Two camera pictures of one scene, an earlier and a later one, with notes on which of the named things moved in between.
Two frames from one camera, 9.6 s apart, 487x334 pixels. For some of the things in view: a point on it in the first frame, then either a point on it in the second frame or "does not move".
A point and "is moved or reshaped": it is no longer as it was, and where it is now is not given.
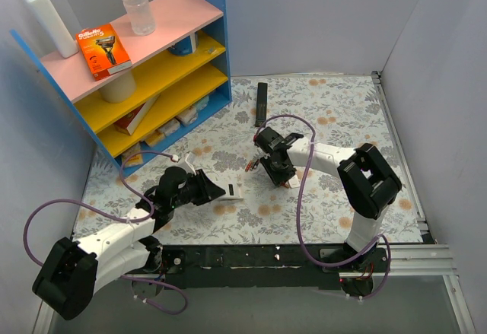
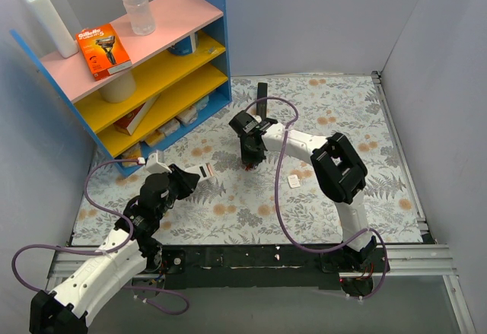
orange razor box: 103,50 does not move
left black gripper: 200,188 → 176,183
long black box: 261,112 does not move
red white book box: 128,124 does not move
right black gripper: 277,167 → 252,148
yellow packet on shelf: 135,159 does not move
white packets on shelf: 173,127 does not move
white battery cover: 294,182 does not move
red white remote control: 233,192 is moved or reshaped
